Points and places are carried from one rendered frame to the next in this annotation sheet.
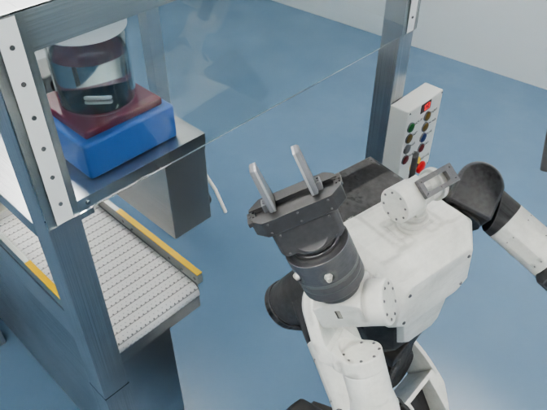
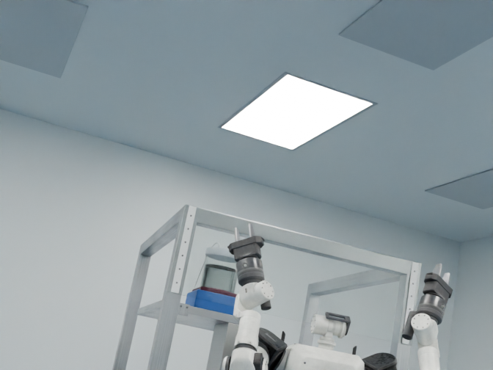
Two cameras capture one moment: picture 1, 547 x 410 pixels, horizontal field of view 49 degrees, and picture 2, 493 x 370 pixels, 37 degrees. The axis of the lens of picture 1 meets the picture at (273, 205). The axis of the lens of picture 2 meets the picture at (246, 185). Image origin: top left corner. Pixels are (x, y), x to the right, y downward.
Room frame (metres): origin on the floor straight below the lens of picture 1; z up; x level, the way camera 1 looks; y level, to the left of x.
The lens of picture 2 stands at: (-1.54, -1.31, 1.10)
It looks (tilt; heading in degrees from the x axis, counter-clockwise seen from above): 16 degrees up; 32
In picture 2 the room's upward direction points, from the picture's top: 11 degrees clockwise
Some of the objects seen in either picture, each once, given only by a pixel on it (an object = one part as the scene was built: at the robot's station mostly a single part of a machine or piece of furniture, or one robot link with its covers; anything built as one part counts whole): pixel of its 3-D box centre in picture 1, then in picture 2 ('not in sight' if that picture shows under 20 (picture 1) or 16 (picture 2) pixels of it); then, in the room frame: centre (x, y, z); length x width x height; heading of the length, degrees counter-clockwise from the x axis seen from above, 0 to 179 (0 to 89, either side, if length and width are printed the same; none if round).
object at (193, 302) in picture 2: not in sight; (216, 303); (0.99, 0.33, 1.42); 0.21 x 0.20 x 0.09; 136
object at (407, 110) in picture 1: (410, 136); not in sight; (1.43, -0.40, 1.08); 0.17 x 0.06 x 0.26; 136
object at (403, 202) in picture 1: (413, 199); (326, 329); (0.82, -0.25, 1.36); 0.10 x 0.07 x 0.09; 127
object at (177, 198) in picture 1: (158, 171); (229, 350); (1.04, 0.25, 1.25); 0.22 x 0.11 x 0.20; 46
